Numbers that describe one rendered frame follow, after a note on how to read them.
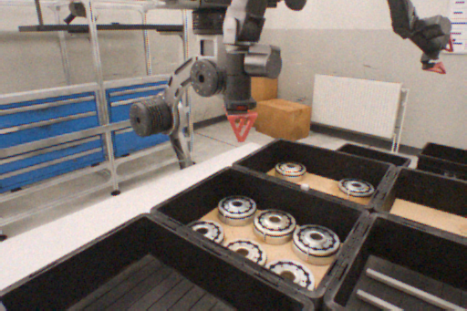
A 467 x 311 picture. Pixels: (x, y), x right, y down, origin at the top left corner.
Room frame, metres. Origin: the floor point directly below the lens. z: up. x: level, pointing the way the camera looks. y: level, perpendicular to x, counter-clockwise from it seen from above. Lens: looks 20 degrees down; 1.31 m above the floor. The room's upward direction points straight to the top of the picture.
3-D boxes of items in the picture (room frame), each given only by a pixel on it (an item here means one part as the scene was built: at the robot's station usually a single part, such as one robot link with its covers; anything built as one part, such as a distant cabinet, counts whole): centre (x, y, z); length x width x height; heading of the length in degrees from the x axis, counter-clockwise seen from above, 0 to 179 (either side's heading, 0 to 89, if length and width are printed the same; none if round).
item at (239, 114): (0.68, -0.02, 1.10); 0.07 x 0.07 x 0.09; 8
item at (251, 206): (0.70, -0.01, 0.86); 0.10 x 0.10 x 0.01
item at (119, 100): (2.52, 0.72, 0.60); 0.72 x 0.03 x 0.56; 137
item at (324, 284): (0.57, -0.06, 0.92); 0.40 x 0.30 x 0.02; 53
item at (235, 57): (0.69, -0.02, 1.23); 0.07 x 0.06 x 0.07; 47
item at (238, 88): (0.70, -0.01, 1.17); 0.10 x 0.07 x 0.07; 8
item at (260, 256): (0.51, -0.02, 0.86); 0.10 x 0.10 x 0.01
